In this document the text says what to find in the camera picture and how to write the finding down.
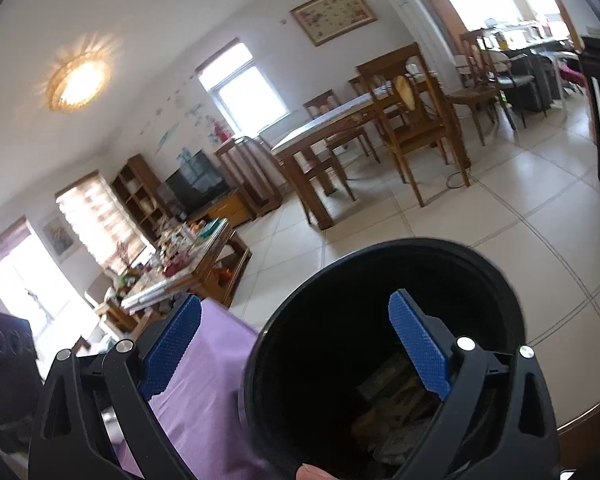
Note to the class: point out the wooden television cabinet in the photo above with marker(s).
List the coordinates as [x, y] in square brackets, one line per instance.
[227, 207]

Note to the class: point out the round crystal ceiling lamp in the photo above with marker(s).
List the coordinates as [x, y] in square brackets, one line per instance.
[77, 82]

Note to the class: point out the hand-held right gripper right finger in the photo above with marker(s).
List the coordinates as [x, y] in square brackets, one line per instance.
[420, 345]

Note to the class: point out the sunflower painting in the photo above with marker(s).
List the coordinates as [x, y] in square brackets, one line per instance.
[57, 237]

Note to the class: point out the white plastic chair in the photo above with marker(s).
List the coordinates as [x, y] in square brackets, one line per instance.
[567, 72]

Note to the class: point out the glass balcony door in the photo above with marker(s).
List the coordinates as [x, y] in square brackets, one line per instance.
[25, 280]

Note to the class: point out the framed floral picture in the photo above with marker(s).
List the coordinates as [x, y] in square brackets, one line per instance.
[332, 12]

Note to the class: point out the black trash bin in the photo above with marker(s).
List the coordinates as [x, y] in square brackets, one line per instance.
[305, 360]

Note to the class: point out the white framed window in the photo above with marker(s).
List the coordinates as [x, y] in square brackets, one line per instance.
[245, 90]

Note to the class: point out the tall wooden plant stand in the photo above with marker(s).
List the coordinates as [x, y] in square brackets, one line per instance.
[250, 175]

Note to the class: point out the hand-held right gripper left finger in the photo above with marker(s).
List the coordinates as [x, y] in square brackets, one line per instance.
[172, 345]

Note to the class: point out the wooden dining table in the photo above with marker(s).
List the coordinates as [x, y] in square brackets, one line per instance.
[325, 125]

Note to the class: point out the vase of dry branches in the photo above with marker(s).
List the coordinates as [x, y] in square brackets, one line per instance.
[124, 255]

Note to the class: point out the black cushioned chair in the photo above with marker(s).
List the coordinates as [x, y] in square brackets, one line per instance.
[522, 80]

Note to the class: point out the wooden dining chair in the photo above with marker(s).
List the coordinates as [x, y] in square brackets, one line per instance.
[325, 165]
[410, 135]
[360, 82]
[472, 97]
[322, 105]

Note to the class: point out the brown striped window blind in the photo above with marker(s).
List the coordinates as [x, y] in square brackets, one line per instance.
[100, 220]

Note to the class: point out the potted red flower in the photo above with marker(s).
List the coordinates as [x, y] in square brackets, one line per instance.
[221, 132]

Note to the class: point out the purple tablecloth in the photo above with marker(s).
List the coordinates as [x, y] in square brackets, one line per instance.
[205, 385]

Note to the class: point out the wooden coffee table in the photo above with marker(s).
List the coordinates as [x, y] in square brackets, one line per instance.
[230, 260]

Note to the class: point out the person's right hand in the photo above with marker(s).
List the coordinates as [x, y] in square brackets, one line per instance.
[314, 472]

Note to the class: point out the black television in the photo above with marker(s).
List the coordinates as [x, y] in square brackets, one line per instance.
[197, 185]

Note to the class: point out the white standing air conditioner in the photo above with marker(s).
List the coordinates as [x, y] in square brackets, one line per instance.
[420, 35]

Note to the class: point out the wooden bookshelf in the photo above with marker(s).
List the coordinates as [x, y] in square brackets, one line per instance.
[140, 195]

